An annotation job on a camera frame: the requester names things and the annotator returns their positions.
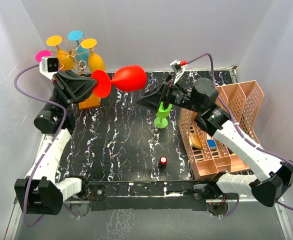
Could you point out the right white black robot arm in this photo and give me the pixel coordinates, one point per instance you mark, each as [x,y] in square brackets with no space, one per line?
[271,177]

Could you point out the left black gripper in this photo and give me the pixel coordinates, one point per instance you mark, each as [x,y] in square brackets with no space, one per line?
[78,89]

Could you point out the orange wooden rack base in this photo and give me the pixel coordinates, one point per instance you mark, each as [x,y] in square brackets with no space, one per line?
[92,102]

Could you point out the teal wine glass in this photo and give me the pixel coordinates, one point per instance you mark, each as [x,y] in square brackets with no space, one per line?
[82,54]

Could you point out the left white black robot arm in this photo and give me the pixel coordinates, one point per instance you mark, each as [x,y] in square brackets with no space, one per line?
[38,192]

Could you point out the gold wire glass rack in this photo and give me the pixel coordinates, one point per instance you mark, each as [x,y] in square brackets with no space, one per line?
[78,66]

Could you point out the blue white box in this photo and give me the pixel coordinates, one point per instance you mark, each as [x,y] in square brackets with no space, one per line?
[212,145]

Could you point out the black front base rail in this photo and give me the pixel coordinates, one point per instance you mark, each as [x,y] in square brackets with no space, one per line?
[154,195]

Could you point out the orange wine glass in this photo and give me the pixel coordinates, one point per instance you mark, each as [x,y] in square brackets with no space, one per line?
[95,62]
[63,56]

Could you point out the magenta wine glass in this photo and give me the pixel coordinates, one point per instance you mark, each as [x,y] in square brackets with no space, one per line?
[41,54]

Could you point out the orange wine glass left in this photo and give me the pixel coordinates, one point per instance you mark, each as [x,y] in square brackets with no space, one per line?
[63,56]

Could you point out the pink plastic file organizer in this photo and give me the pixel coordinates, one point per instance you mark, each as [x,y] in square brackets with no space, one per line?
[244,100]

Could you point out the yellow book in organizer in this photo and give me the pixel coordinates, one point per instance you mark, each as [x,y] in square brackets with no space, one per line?
[195,141]

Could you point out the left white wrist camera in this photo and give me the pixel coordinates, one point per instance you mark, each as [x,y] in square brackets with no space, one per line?
[49,64]

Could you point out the green wine glass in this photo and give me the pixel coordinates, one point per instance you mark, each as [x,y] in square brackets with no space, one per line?
[161,121]

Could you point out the red wine glass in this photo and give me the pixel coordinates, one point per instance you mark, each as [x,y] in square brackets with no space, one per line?
[128,79]

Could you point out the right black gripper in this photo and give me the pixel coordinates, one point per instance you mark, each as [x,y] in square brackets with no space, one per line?
[163,93]

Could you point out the red black push button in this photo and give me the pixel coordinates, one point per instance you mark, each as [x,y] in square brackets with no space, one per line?
[162,163]

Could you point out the orange wine glass right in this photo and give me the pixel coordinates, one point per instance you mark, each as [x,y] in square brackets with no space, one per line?
[95,62]

